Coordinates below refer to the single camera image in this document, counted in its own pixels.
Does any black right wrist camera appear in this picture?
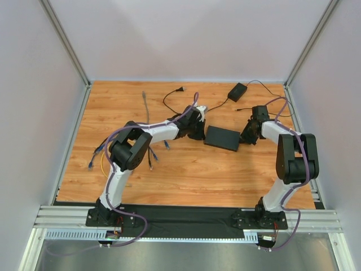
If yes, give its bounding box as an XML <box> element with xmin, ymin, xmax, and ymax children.
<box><xmin>251</xmin><ymin>105</ymin><xmax>270</xmax><ymax>122</ymax></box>

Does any grey slotted cable duct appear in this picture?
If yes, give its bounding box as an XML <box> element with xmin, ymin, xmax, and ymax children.
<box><xmin>44</xmin><ymin>229</ymin><xmax>275</xmax><ymax>244</ymax></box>

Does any left aluminium frame post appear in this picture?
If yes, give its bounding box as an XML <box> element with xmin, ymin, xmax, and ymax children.
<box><xmin>39</xmin><ymin>0</ymin><xmax>93</xmax><ymax>85</ymax></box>

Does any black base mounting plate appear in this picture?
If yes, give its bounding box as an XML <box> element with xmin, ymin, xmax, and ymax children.
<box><xmin>96</xmin><ymin>204</ymin><xmax>288</xmax><ymax>237</ymax></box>

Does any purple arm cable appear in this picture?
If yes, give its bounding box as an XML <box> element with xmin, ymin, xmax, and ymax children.
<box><xmin>45</xmin><ymin>91</ymin><xmax>200</xmax><ymax>256</ymax></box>
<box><xmin>256</xmin><ymin>96</ymin><xmax>311</xmax><ymax>253</ymax></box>

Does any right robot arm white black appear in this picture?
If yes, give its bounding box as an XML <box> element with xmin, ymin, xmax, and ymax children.
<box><xmin>240</xmin><ymin>119</ymin><xmax>319</xmax><ymax>225</ymax></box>

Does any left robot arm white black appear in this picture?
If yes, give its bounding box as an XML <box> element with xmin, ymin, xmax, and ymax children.
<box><xmin>86</xmin><ymin>106</ymin><xmax>208</xmax><ymax>227</ymax></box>

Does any yellow ethernet cable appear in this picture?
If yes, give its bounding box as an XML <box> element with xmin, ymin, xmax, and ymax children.
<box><xmin>100</xmin><ymin>154</ymin><xmax>133</xmax><ymax>188</ymax></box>

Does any right aluminium frame post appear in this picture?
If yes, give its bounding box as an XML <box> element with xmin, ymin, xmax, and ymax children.
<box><xmin>284</xmin><ymin>0</ymin><xmax>341</xmax><ymax>87</ymax></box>

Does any grey ethernet cable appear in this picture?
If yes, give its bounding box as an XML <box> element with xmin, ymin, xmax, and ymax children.
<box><xmin>140</xmin><ymin>90</ymin><xmax>152</xmax><ymax>125</ymax></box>

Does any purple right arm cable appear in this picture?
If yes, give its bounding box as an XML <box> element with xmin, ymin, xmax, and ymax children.
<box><xmin>256</xmin><ymin>96</ymin><xmax>311</xmax><ymax>253</ymax></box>

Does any aluminium frame post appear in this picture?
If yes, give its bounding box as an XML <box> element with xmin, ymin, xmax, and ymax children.
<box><xmin>284</xmin><ymin>0</ymin><xmax>341</xmax><ymax>87</ymax></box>
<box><xmin>39</xmin><ymin>0</ymin><xmax>93</xmax><ymax>85</ymax></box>

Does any black power adapter brick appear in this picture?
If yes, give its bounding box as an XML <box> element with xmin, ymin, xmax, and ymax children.
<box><xmin>227</xmin><ymin>82</ymin><xmax>248</xmax><ymax>102</ymax></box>

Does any thin black adapter output cable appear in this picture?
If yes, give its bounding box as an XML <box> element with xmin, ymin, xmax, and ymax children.
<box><xmin>235</xmin><ymin>79</ymin><xmax>294</xmax><ymax>116</ymax></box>

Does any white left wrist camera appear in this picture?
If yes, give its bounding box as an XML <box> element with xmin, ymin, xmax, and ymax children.
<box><xmin>196</xmin><ymin>106</ymin><xmax>208</xmax><ymax>122</ymax></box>

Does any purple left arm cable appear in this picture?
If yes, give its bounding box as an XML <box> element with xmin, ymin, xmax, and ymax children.
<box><xmin>45</xmin><ymin>91</ymin><xmax>200</xmax><ymax>256</ymax></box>

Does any black network switch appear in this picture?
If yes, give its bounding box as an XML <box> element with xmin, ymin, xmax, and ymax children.
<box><xmin>204</xmin><ymin>125</ymin><xmax>240</xmax><ymax>152</ymax></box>

